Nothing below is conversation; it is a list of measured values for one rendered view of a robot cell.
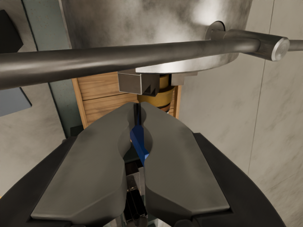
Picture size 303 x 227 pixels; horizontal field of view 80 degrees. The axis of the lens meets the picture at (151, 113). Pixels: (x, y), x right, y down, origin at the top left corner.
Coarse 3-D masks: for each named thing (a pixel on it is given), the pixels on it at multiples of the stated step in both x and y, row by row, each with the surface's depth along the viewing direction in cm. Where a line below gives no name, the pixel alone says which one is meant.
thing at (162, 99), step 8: (160, 80) 38; (168, 80) 40; (160, 88) 39; (168, 88) 39; (144, 96) 39; (160, 96) 39; (168, 96) 40; (152, 104) 40; (160, 104) 40; (168, 104) 42
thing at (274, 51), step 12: (216, 36) 22; (228, 36) 20; (240, 36) 19; (252, 36) 18; (264, 36) 17; (276, 36) 16; (264, 48) 17; (276, 48) 16; (288, 48) 17; (276, 60) 17
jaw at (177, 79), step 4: (196, 72) 40; (172, 76) 39; (176, 76) 39; (180, 76) 40; (184, 76) 40; (172, 80) 40; (176, 80) 40; (180, 80) 40; (172, 84) 40; (176, 84) 41; (180, 84) 41
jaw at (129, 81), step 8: (120, 72) 27; (128, 72) 26; (120, 80) 28; (128, 80) 27; (136, 80) 27; (144, 80) 28; (152, 80) 32; (120, 88) 28; (128, 88) 28; (136, 88) 28; (144, 88) 29; (152, 88) 33; (152, 96) 36
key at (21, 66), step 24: (96, 48) 8; (120, 48) 9; (144, 48) 10; (168, 48) 11; (192, 48) 12; (216, 48) 14; (240, 48) 16; (0, 72) 6; (24, 72) 6; (48, 72) 7; (72, 72) 7; (96, 72) 8
